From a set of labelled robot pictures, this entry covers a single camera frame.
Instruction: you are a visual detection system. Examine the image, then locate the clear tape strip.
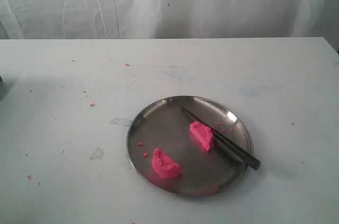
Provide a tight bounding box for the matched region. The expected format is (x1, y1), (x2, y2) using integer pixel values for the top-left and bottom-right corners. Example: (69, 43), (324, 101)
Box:
(109, 117), (132, 127)

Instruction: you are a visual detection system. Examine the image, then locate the white backdrop curtain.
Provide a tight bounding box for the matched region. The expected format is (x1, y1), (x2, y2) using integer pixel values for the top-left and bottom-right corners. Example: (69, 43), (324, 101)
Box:
(1, 0), (338, 45)

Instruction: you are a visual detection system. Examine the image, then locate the round steel plate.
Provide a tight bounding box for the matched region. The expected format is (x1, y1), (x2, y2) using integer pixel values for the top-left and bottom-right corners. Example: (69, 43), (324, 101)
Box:
(127, 96), (252, 197)

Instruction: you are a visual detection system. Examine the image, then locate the pink clay cut piece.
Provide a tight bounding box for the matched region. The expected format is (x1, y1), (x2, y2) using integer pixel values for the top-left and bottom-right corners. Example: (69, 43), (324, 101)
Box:
(190, 121), (215, 152)

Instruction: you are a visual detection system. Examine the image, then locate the black knife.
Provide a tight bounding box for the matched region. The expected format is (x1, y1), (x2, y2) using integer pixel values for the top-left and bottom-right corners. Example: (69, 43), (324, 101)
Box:
(180, 106), (261, 171)

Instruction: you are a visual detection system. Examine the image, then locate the clear tape patch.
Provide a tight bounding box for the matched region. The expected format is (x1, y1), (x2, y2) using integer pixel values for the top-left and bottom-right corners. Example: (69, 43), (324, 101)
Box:
(90, 147), (104, 160)

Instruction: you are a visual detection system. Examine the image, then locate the pink clay lump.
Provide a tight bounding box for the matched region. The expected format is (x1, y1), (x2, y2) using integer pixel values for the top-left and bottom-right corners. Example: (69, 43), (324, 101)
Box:
(151, 148), (183, 179)

